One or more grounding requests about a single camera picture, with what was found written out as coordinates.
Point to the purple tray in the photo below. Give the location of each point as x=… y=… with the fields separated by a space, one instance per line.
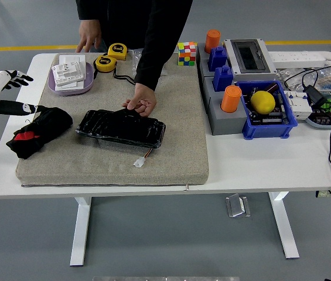
x=89 y=79

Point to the blue block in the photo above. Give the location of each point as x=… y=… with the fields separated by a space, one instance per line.
x=217 y=60
x=223 y=79

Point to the grey-brown mat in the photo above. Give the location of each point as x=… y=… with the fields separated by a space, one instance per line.
x=109 y=169

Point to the grey electrical enclosure box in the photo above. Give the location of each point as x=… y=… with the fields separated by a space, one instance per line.
x=250 y=58

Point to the person's torso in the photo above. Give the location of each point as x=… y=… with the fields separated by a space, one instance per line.
x=124 y=23

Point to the white table leg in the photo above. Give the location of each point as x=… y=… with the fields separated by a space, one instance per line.
x=80 y=234
x=283 y=225

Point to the clear bag of small parts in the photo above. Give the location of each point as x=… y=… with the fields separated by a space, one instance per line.
x=326 y=78

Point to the white circuit breaker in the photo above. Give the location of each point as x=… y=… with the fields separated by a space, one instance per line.
x=298 y=105

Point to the black terminal block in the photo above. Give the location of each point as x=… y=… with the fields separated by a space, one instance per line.
x=323 y=117

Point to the white plate under module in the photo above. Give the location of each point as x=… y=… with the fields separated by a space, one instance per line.
x=74 y=85

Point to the clear plastic bag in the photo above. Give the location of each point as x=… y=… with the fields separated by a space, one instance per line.
x=134 y=57

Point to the black electronic parts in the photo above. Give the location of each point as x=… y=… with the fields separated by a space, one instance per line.
x=266 y=120

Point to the person's right hand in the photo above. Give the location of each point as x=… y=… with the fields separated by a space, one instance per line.
x=90 y=33

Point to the orange cylinder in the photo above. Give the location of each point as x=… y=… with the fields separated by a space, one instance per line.
x=231 y=99
x=213 y=41

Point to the white socket module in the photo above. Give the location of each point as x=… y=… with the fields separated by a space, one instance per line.
x=67 y=73

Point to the white power strip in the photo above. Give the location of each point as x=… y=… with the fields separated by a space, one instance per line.
x=297 y=58

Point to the blue plastic bin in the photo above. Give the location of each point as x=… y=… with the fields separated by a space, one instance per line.
x=267 y=130

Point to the person's left hand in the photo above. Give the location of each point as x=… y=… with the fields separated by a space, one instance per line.
x=144 y=98

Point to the black glossy panel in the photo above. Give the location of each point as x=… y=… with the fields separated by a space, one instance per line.
x=118 y=128

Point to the colourful puzzle cube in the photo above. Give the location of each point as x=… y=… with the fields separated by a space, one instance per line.
x=187 y=54

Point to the flat white switch plate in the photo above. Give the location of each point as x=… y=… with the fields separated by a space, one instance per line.
x=71 y=58

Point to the brown cylinder capacitor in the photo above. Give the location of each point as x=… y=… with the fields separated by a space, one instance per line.
x=271 y=87

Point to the silver floor box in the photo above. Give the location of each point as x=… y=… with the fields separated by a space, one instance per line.
x=238 y=206

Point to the yellow lemon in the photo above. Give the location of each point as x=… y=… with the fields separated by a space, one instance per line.
x=262 y=102

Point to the light blue dish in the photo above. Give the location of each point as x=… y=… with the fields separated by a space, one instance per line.
x=326 y=126

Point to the grey base block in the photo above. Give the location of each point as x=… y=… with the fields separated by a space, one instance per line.
x=202 y=63
x=226 y=123

